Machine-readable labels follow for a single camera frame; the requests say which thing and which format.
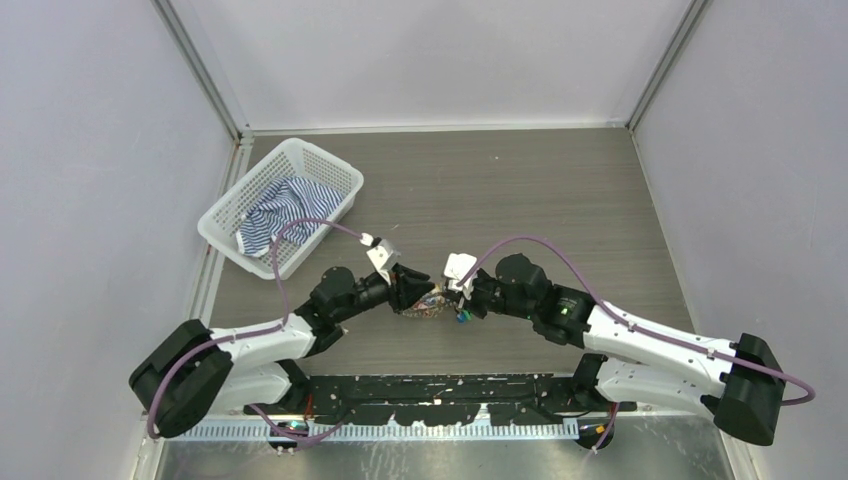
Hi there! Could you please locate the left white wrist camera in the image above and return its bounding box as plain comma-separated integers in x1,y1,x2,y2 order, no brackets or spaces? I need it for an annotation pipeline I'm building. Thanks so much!
360,233,400,283

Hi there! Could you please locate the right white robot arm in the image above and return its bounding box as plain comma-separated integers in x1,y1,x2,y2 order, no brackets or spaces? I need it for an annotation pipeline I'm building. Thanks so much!
444,254,786,446

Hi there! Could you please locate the purple cable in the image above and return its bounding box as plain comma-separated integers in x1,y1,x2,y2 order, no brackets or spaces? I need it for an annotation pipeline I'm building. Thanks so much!
457,237,817,407
145,219,372,441

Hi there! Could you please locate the white plastic mesh basket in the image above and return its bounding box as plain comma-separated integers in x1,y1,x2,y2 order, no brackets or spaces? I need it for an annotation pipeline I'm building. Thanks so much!
197,138,364,280

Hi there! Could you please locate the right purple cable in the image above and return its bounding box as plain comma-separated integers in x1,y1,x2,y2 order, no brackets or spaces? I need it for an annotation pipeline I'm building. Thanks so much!
457,237,817,407

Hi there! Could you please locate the blue white striped cloth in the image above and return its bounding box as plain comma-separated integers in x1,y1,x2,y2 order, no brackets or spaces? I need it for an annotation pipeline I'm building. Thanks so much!
235,176,344,258

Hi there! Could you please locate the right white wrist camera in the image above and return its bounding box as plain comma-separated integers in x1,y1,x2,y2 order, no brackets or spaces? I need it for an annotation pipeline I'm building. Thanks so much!
443,253,477,299

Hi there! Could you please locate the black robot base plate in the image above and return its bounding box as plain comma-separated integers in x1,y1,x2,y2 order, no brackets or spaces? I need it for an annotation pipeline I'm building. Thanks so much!
259,373,612,426

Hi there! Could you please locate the white slotted cable duct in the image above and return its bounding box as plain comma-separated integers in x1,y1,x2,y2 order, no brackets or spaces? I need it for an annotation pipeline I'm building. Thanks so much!
175,418,580,442

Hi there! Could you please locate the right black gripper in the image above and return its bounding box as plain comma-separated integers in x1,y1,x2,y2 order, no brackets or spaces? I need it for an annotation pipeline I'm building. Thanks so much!
444,270,536,320

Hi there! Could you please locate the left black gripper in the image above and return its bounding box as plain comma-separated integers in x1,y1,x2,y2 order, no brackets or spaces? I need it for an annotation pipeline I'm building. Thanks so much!
334,263,434,323

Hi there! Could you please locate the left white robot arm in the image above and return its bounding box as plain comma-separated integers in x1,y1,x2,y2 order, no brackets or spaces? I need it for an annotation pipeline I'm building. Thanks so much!
128,264,435,438

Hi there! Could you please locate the large metal keyring disc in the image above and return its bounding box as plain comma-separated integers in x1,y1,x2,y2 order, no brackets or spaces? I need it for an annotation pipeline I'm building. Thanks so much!
401,286,452,318

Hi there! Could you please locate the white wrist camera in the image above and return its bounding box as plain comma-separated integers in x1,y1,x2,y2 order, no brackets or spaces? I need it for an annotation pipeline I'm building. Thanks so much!
360,233,400,283
443,253,477,299

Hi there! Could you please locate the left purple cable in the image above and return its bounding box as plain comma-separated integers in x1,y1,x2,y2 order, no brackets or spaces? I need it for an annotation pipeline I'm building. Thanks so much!
145,219,372,441

